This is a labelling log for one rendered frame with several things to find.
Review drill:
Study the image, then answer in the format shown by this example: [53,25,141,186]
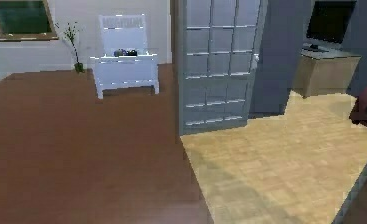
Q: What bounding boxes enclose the grey panelled room door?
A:
[177,0,269,137]

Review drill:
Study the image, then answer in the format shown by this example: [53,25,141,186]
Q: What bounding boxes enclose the white armchair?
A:
[89,13,161,100]

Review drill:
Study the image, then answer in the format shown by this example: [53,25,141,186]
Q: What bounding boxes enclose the dark small objects on chair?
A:
[113,48,139,58]

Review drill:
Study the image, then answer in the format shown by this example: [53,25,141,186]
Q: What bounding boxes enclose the thin green house plant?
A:
[55,21,86,74]

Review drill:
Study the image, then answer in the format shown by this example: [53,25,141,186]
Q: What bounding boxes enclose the tan wooden cabinet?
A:
[291,46,363,99]

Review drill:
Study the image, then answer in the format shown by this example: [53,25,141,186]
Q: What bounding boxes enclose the black television set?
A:
[303,0,358,53]

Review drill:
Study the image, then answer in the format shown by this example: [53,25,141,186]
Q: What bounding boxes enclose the dark red sofa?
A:
[349,81,367,132]

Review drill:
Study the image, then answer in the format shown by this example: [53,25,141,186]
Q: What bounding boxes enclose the wood framed window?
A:
[0,0,59,42]

